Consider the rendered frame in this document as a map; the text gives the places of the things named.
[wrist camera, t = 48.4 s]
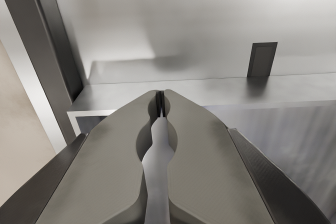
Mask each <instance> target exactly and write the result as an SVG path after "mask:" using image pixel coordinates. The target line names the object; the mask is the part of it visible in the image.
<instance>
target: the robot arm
mask: <svg viewBox="0 0 336 224"><path fill-rule="evenodd" d="M161 108H162V115H163V117H165V118H166V119H167V131H168V144H169V146H170V147H171V148H172V149H173V151H174V153H175V154H174V156H173V157H172V159H171V160H170V162H169V163H168V165H167V189H168V204H169V218H170V224H331V223H330V221H329V220H328V219H327V218H326V216H325V215H324V214H323V212H322V211H321V210H320V209H319V208H318V206H317V205H316V204H315V203H314V202H313V201H312V200H311V198H310V197H309V196H308V195H307V194H306V193H305V192H304V191H303V190H302V189H301V188H300V187H299V186H298V185H297V184H296V183H295V182H294V181H293V180H292V179H291V178H290V177H289V176H288V175H287V174H286V173H284V172H283V171H282V170H281V169H280V168H279V167H278V166H277V165H276V164H275V163H274V162H272V161H271V160H270V159H269V158H268V157H267V156H266V155H265V154H264V153H263V152H261V151H260V150H259V149H258V148H257V147H256V146H255V145H254V144H253V143H252V142H251V141H249V140H248V139H247V138H246V137H245V136H244V135H243V134H242V133H241V132H240V131H239V130H237V129H236V128H228V127H227V126H226V125H225V124H224V123H223V122H222V121H221V120H220V119H219V118H218V117H216V116H215V115H214V114H213V113H211V112H210V111H208V110H207V109H205V108H203V107H202V106H200V105H198V104H196V103H195V102H193V101H191V100H189V99H187V98H186V97H184V96H182V95H180V94H178V93H177V92H175V91H173V90H171V89H165V90H157V89H154V90H149V91H148V92H146V93H144V94H142V95H141V96H139V97H137V98H136V99H134V100H132V101H131V102H129V103H127V104H126V105H124V106H122V107H120V108H119V109H117V110H116V111H114V112H113V113H111V114H110V115H108V116H107V117H106V118H105V119H103V120H102V121H101V122H100V123H99V124H98V125H96V126H95V127H94V128H93V129H92V130H91V131H90V132H89V133H80V134H79V135H78V136H77V137H76V138H75V139H74V140H72V141H71V142H70V143H69V144H68V145H67V146H66V147H65V148H64V149H62V150H61V151H60V152H59V153H58V154H57V155H56V156H55V157H54V158H52V159H51V160H50V161H49V162H48V163H47V164H46V165H45V166H43V167H42V168H41V169H40V170H39V171H38V172H37V173H36V174H35V175H33V176H32V177H31V178H30V179H29V180H28V181H27V182H26V183H24V184H23V185H22V186H21V187H20V188H19V189H18V190H17V191H16V192H15V193H14V194H13V195H12V196H11V197H10V198H9V199H8V200H7V201H6V202H5V203H4V204H3V205H2V206H1V207H0V224H144V223H145V217H146V209H147V201H148V191H147V185H146V179H145V173H144V167H143V164H142V161H143V158H144V156H145V154H146V152H147V151H148V150H149V148H150V147H151V146H152V144H153V138H152V130H151V128H152V125H153V124H154V122H155V121H156V120H157V119H158V118H160V117H161Z"/></svg>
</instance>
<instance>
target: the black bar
mask: <svg viewBox="0 0 336 224"><path fill-rule="evenodd" d="M4 1H5V3H6V6H7V8H8V10H9V13H10V15H11V17H12V19H13V22H14V24H15V26H16V29H17V31H18V33H19V36H20V38H21V40H22V43H23V45H24V47H25V50H26V52H27V54H28V57H29V59H30V61H31V64H32V66H33V68H34V71H35V73H36V75H37V77H38V80H39V82H40V84H41V87H42V89H43V91H44V94H45V96H46V98H47V101H48V103H49V105H50V108H51V110H52V112H53V115H54V117H55V119H56V122H57V124H58V126H59V128H60V131H61V133H62V135H63V138H64V140H65V142H66V145H68V144H69V143H70V142H71V141H73V140H74V139H75V138H76V137H77V136H76V134H75V131H74V129H73V126H72V124H71V121H70V119H69V116H68V114H67V111H68V109H69V108H70V107H71V105H72V104H73V102H74V101H75V100H76V98H77V97H78V96H79V94H80V93H81V91H82V90H83V86H82V83H81V80H80V77H79V73H78V70H77V67H76V64H75V60H74V57H73V54H72V51H71V47H70V44H69V41H68V38H67V34H66V31H65V28H64V25H63V21H62V18H61V15H60V12H59V9H58V5H57V2H56V0H4Z"/></svg>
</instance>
